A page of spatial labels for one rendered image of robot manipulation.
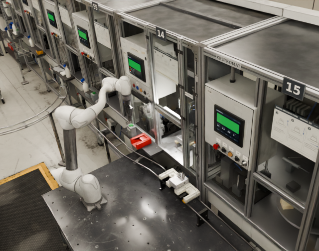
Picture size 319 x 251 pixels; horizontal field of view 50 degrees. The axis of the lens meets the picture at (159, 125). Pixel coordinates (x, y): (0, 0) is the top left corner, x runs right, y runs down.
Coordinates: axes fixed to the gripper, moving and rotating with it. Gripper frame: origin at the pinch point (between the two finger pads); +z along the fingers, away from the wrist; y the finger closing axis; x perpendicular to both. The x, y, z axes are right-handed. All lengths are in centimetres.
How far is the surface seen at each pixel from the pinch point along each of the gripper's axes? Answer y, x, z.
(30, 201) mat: 79, 101, 111
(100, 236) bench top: -69, 74, 44
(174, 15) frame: -20, -43, -89
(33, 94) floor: 346, 15, 112
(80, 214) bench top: -39, 77, 44
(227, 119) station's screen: -118, -7, -53
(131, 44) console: -3, -9, -69
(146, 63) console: -25, -10, -59
